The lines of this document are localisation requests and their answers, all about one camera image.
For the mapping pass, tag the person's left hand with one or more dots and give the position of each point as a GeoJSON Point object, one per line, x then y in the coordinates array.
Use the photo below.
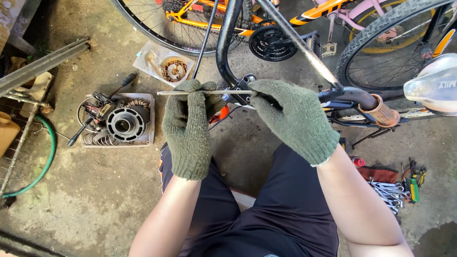
{"type": "Point", "coordinates": [187, 142]}

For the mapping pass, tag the person's right hand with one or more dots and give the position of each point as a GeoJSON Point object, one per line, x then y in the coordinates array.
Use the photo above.
{"type": "Point", "coordinates": [300, 125]}

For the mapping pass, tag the thin silver metal rod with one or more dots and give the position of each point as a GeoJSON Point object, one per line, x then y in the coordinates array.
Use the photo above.
{"type": "Point", "coordinates": [228, 92]}

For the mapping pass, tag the grey plastic tray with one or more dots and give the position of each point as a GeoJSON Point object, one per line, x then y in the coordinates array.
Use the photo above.
{"type": "Point", "coordinates": [148, 137]}

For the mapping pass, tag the orange red plastic part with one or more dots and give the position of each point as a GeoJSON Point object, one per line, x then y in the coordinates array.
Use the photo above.
{"type": "Point", "coordinates": [223, 113]}

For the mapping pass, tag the black round motor housing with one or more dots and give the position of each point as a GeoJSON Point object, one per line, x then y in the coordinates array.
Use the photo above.
{"type": "Point", "coordinates": [125, 124]}

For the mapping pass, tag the black brake lever clamp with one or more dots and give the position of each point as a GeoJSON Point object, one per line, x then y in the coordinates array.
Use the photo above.
{"type": "Point", "coordinates": [242, 87]}

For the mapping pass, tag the red cap spray can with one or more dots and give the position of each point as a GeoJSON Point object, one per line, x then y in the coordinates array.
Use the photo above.
{"type": "Point", "coordinates": [358, 162]}

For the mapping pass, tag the wooden stool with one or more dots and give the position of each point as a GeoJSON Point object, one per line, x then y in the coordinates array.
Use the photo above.
{"type": "Point", "coordinates": [244, 200]}

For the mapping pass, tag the silver metal bicycle tube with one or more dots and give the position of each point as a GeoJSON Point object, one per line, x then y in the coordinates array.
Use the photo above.
{"type": "Point", "coordinates": [300, 42]}

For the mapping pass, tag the coiled metal spring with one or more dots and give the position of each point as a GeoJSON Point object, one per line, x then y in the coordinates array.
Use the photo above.
{"type": "Point", "coordinates": [101, 140]}

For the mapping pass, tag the dark red tool pouch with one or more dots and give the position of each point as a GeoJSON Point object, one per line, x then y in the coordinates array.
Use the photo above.
{"type": "Point", "coordinates": [378, 174]}

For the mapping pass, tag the clear plastic bag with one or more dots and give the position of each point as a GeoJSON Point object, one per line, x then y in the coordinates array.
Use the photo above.
{"type": "Point", "coordinates": [150, 57]}

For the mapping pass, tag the person's black shorts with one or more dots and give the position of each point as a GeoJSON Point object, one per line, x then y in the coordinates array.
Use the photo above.
{"type": "Point", "coordinates": [271, 221]}

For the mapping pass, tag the pile of silver wrenches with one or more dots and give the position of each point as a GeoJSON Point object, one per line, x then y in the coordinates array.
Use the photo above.
{"type": "Point", "coordinates": [391, 194]}

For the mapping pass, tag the orange and black bicycle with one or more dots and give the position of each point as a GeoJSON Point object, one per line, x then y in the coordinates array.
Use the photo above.
{"type": "Point", "coordinates": [200, 25]}

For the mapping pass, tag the black bicycle with knobby tyre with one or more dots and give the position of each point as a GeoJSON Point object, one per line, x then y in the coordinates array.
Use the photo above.
{"type": "Point", "coordinates": [392, 50]}

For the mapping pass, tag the pink bicycle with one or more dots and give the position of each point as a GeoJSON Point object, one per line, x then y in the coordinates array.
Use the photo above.
{"type": "Point", "coordinates": [357, 10]}

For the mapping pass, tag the black and yellow pliers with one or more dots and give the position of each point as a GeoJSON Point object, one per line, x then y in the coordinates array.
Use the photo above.
{"type": "Point", "coordinates": [417, 175]}

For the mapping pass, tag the grey metal bars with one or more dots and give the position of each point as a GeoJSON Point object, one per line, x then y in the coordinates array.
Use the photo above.
{"type": "Point", "coordinates": [39, 66]}

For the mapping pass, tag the yellow plastic canister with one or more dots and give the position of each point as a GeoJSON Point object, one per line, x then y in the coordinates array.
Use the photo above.
{"type": "Point", "coordinates": [7, 134]}

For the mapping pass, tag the black pipe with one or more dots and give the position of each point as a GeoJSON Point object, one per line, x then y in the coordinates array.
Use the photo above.
{"type": "Point", "coordinates": [25, 244]}

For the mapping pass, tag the rusty thin metal frame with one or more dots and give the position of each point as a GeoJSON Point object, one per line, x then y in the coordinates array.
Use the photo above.
{"type": "Point", "coordinates": [19, 146]}

